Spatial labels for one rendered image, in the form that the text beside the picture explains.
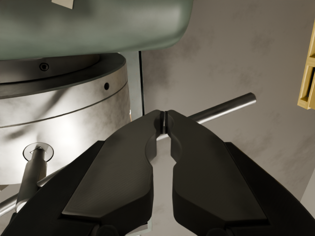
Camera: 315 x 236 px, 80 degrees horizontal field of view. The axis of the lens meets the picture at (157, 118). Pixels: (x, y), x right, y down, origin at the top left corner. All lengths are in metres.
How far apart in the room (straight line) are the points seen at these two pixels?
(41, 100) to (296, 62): 2.35
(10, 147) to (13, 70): 0.09
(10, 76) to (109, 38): 0.14
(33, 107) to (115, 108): 0.12
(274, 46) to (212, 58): 0.65
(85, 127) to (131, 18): 0.15
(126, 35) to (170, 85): 1.45
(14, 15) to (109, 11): 0.08
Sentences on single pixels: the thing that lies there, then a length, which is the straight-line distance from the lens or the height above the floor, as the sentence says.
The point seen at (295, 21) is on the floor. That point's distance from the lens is 2.26.
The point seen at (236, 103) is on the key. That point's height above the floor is 1.33.
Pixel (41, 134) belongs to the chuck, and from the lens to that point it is 0.27.
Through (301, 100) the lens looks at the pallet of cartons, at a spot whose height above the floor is 0.04.
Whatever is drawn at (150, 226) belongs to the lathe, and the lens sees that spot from 1.06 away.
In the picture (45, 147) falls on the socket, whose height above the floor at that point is 1.23.
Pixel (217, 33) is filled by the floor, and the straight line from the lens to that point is 1.75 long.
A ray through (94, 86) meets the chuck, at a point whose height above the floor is 1.20.
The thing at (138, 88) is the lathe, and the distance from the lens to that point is 1.00.
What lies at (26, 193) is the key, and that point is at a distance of 0.22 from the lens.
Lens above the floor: 1.46
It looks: 57 degrees down
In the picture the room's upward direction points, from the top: 148 degrees clockwise
